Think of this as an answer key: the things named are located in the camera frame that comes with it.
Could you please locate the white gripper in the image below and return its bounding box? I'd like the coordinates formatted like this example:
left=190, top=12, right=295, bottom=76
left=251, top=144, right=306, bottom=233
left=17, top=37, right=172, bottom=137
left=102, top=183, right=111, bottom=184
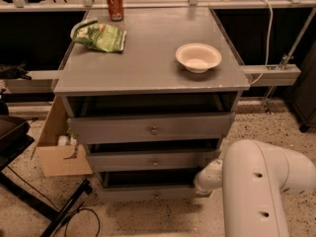
left=194, top=159, right=223, bottom=196

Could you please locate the grey bottom drawer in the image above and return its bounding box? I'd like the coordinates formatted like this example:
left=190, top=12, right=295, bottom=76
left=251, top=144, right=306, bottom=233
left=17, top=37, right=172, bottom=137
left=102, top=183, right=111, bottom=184
left=98, top=169, right=201, bottom=202

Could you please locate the grey drawer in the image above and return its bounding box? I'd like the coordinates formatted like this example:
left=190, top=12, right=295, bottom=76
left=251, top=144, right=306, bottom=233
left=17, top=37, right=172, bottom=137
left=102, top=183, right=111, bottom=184
left=68, top=113, right=235, bottom=144
left=98, top=169, right=201, bottom=202
left=87, top=149, right=220, bottom=172

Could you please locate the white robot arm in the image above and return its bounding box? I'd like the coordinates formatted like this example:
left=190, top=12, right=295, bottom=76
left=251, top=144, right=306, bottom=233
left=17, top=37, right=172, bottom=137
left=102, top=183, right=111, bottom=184
left=194, top=139, right=316, bottom=237

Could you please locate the grey middle drawer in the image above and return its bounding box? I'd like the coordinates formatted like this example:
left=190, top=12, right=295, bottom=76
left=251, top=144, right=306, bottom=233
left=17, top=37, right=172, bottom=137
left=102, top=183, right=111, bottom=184
left=87, top=149, right=220, bottom=172

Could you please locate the grey drawer cabinet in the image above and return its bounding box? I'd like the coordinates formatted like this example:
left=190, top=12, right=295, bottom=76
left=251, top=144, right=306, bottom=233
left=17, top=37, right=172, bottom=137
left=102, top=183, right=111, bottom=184
left=52, top=7, right=250, bottom=196

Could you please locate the grey top drawer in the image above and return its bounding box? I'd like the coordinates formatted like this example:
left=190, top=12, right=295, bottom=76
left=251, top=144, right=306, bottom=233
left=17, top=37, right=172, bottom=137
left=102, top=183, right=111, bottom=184
left=68, top=113, right=235, bottom=144

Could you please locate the white paper bowl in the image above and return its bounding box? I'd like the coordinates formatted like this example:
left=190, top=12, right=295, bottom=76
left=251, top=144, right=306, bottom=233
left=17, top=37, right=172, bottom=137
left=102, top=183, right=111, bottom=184
left=176, top=43, right=222, bottom=73

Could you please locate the dark cabinet at right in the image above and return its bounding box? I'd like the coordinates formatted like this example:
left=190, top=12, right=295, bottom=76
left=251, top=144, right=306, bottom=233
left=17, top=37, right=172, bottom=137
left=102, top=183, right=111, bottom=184
left=285, top=40, right=316, bottom=132

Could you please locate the cardboard box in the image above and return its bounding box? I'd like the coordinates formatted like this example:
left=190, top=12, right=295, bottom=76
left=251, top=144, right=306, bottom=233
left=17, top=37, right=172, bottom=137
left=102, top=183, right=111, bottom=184
left=36, top=97, right=92, bottom=177

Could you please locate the green chip bag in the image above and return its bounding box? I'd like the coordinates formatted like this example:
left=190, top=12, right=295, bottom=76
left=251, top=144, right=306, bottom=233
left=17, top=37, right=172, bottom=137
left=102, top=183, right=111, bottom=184
left=70, top=18, right=126, bottom=53

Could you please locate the black chair base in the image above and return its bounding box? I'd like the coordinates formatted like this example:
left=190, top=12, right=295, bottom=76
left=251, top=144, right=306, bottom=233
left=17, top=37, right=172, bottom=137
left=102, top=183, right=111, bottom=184
left=0, top=106, right=101, bottom=237

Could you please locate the red soda can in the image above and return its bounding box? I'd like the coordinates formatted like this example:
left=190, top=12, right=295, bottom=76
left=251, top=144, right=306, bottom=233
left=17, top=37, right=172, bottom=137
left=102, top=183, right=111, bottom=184
left=107, top=0, right=124, bottom=21

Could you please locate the metal frame rail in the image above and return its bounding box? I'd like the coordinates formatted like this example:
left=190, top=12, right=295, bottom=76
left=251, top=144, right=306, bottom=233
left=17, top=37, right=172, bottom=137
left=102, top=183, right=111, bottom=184
left=0, top=64, right=301, bottom=94

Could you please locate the black floor cable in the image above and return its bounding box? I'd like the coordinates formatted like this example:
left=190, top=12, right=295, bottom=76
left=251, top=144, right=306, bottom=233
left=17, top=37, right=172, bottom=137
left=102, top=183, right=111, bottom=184
left=6, top=166, right=101, bottom=237

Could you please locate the white cable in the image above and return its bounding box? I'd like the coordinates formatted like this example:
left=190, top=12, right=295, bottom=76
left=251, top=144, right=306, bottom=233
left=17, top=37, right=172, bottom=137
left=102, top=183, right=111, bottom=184
left=248, top=0, right=275, bottom=86

